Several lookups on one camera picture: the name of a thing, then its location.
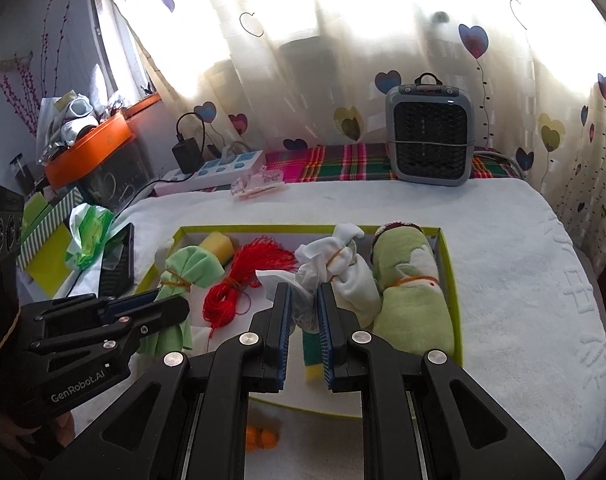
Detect black phone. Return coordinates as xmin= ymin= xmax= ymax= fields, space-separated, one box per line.
xmin=98 ymin=222 xmax=136 ymax=298

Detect dark jar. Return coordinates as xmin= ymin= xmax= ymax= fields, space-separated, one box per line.
xmin=10 ymin=154 xmax=36 ymax=196

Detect red yarn bundle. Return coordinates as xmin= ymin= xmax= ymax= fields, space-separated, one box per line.
xmin=203 ymin=237 xmax=298 ymax=341

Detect dark glass tank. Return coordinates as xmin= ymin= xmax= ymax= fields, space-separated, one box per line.
xmin=78 ymin=137 xmax=151 ymax=206

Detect green cloth bundle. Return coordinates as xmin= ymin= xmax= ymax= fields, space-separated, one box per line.
xmin=138 ymin=245 xmax=225 ymax=358

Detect pile of white bags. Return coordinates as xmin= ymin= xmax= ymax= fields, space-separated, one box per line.
xmin=37 ymin=90 xmax=128 ymax=161

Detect grey portable heater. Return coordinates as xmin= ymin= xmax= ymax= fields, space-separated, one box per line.
xmin=385 ymin=72 xmax=476 ymax=187

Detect clear plastic packet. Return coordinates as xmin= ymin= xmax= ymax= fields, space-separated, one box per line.
xmin=230 ymin=167 xmax=284 ymax=198

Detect yellow-green cardboard box tray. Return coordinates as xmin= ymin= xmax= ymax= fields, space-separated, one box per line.
xmin=133 ymin=224 xmax=468 ymax=418

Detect yellow-green flat box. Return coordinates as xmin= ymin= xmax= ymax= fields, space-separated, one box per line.
xmin=25 ymin=222 xmax=78 ymax=296

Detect white crinkled plastic bundle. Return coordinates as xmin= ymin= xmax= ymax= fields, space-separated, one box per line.
xmin=255 ymin=265 xmax=328 ymax=335

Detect green plastic bag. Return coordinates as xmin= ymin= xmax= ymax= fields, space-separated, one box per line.
xmin=65 ymin=204 xmax=116 ymax=271

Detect pink dried branches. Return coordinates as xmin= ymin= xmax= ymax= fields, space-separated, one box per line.
xmin=0 ymin=0 xmax=71 ymax=136

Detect plaid blanket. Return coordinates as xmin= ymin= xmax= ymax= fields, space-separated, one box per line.
xmin=263 ymin=142 xmax=514 ymax=183

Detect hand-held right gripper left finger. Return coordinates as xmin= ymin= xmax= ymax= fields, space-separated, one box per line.
xmin=40 ymin=282 xmax=294 ymax=480

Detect white power strip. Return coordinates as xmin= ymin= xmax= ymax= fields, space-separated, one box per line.
xmin=154 ymin=149 xmax=266 ymax=197

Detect heart-print curtain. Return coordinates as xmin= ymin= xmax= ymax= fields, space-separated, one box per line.
xmin=95 ymin=0 xmax=606 ymax=271

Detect orange box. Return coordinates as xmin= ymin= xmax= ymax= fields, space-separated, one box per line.
xmin=44 ymin=112 xmax=134 ymax=188

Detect green and yellow sponge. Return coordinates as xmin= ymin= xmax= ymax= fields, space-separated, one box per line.
xmin=300 ymin=330 xmax=326 ymax=386

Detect window frame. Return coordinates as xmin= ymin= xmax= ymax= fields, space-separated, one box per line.
xmin=88 ymin=0 xmax=158 ymax=106

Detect black charger adapter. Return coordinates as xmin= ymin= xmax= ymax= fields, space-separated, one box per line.
xmin=172 ymin=140 xmax=204 ymax=173

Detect rolled green towel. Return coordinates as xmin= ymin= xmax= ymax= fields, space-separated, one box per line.
xmin=370 ymin=220 xmax=456 ymax=361

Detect person's left hand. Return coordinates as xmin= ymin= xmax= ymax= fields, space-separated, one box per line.
xmin=45 ymin=412 xmax=78 ymax=448

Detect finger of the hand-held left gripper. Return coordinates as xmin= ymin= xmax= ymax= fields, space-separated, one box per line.
xmin=30 ymin=296 xmax=191 ymax=356
xmin=33 ymin=291 xmax=161 ymax=333

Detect small orange object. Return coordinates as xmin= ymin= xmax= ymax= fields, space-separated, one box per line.
xmin=245 ymin=425 xmax=281 ymax=451

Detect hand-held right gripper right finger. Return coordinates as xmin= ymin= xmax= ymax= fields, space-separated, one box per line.
xmin=317 ymin=282 xmax=566 ymax=480

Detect white towel bundle with band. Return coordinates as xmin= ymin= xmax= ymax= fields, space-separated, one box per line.
xmin=295 ymin=223 xmax=384 ymax=331

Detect green striped box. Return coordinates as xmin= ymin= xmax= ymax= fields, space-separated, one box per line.
xmin=15 ymin=187 xmax=84 ymax=266

